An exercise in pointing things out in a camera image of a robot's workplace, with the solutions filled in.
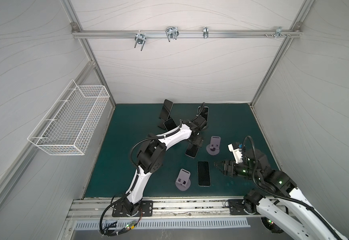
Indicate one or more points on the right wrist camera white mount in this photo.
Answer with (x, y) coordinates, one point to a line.
(236, 149)

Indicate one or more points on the metal U-bolt clamp left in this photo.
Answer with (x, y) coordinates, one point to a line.
(140, 39)

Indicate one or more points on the pink-edged phone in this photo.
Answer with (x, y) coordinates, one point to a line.
(192, 150)

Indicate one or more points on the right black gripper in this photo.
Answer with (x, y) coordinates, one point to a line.
(228, 168)

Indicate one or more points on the slotted cable duct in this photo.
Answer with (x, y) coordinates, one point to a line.
(156, 224)

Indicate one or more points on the phone on back-right purple stand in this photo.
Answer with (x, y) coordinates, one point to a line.
(204, 112)

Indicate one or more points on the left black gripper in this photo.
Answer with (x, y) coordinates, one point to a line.
(199, 142)

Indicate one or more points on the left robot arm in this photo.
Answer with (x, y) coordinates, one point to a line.
(147, 157)

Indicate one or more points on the purple stand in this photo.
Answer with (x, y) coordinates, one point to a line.
(214, 146)
(183, 181)

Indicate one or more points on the metal U-bolt clamp centre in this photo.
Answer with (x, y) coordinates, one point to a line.
(171, 33)

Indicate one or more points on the phone on back-centre purple stand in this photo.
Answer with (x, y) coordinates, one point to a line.
(170, 124)

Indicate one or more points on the purple stand front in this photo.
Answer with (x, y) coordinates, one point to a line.
(183, 181)

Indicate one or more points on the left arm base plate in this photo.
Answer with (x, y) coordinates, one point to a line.
(146, 207)

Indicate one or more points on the metal u-bolt clamp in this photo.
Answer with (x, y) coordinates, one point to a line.
(140, 39)
(171, 33)

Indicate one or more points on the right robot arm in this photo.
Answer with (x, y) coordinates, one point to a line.
(277, 197)

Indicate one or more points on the purple stand right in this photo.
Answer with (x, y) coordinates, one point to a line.
(214, 146)

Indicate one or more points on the green table mat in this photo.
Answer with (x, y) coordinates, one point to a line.
(131, 123)

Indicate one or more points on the white wire basket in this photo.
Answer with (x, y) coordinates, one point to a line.
(68, 126)

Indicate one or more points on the phone on black back stand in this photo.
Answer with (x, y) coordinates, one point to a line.
(166, 110)

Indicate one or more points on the aluminium cross rail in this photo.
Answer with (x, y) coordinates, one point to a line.
(183, 34)

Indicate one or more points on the teal-edged phone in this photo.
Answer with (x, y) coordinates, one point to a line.
(203, 173)

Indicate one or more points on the metal bracket right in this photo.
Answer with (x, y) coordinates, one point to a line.
(278, 34)

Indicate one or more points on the metal clamp small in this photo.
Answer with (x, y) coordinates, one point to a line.
(205, 32)

